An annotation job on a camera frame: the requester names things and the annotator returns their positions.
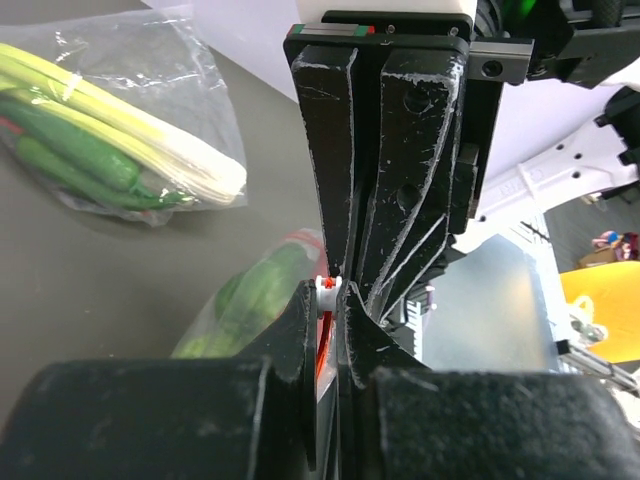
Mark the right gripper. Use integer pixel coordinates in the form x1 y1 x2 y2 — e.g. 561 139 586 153
284 10 531 320

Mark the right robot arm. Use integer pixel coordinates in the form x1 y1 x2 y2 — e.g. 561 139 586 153
284 1 639 319

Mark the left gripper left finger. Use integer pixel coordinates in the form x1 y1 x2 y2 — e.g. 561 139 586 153
1 280 318 479

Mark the clear zip bag red slider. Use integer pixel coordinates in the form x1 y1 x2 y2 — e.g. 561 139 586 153
170 227 351 381

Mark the clear bag with leek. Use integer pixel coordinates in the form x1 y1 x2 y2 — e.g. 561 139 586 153
1 5 248 226

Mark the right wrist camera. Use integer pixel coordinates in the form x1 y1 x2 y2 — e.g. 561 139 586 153
295 0 478 22

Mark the fake leek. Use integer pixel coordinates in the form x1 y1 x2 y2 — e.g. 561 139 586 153
1 43 247 206

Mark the fake green cucumber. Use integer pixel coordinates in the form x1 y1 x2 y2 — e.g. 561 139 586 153
1 97 140 192

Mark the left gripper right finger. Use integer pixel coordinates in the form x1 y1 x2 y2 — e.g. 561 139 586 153
336 282 639 479

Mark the yellow object in background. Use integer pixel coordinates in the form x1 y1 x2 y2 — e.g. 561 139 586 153
560 261 639 363

